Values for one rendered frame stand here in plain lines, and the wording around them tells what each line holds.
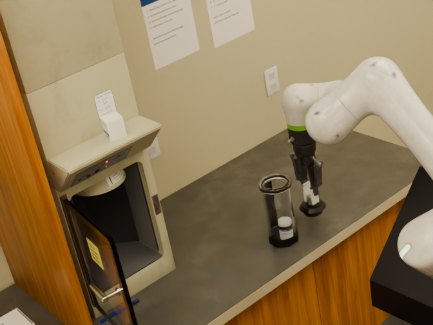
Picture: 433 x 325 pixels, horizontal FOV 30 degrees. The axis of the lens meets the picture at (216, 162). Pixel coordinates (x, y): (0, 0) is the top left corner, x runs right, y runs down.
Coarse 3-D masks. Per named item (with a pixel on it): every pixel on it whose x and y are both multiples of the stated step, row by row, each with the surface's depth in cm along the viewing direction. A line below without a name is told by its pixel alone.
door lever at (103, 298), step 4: (92, 284) 221; (92, 288) 220; (96, 288) 219; (116, 288) 217; (96, 292) 218; (100, 292) 217; (112, 292) 216; (116, 292) 216; (100, 296) 216; (104, 296) 215; (108, 296) 216; (112, 296) 216; (104, 300) 215
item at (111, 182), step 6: (114, 174) 244; (120, 174) 246; (102, 180) 242; (108, 180) 242; (114, 180) 243; (120, 180) 245; (90, 186) 241; (96, 186) 241; (102, 186) 242; (108, 186) 242; (114, 186) 243; (84, 192) 242; (90, 192) 242; (96, 192) 241; (102, 192) 242
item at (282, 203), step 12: (264, 180) 263; (276, 180) 265; (288, 180) 260; (288, 192) 259; (264, 204) 263; (276, 204) 259; (288, 204) 261; (276, 216) 261; (288, 216) 262; (276, 228) 264; (288, 228) 264
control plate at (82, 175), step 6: (126, 150) 230; (114, 156) 227; (120, 156) 232; (126, 156) 236; (102, 162) 226; (108, 162) 230; (114, 162) 233; (90, 168) 223; (96, 168) 227; (102, 168) 231; (78, 174) 221; (84, 174) 225; (78, 180) 226
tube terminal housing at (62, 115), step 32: (96, 64) 226; (32, 96) 216; (64, 96) 222; (128, 96) 236; (32, 128) 222; (64, 128) 225; (96, 128) 232; (128, 160) 242; (64, 192) 231; (64, 224) 235; (160, 224) 257
